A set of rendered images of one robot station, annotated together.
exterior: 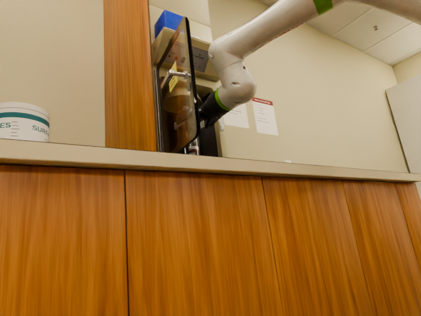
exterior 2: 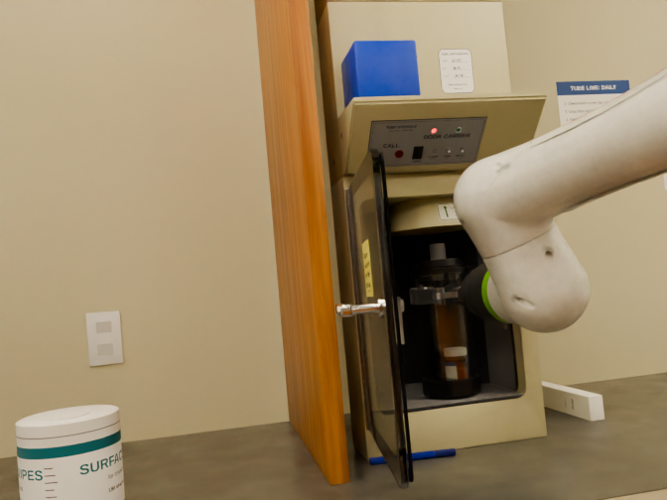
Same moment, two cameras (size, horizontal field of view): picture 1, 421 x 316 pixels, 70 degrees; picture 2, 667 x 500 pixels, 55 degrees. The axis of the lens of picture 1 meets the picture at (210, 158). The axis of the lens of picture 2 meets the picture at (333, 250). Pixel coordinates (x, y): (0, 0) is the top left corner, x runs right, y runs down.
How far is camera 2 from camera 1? 0.58 m
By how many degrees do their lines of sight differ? 27
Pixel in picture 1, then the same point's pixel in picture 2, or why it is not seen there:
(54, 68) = (167, 148)
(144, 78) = (311, 253)
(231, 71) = (510, 269)
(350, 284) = not seen: outside the picture
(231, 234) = not seen: outside the picture
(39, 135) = (94, 478)
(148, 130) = (326, 383)
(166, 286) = not seen: outside the picture
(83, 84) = (225, 169)
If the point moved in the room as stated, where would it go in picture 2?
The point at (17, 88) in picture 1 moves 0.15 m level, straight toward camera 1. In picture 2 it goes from (106, 210) to (93, 200)
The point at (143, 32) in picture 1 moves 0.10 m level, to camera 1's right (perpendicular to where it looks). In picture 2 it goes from (303, 127) to (364, 114)
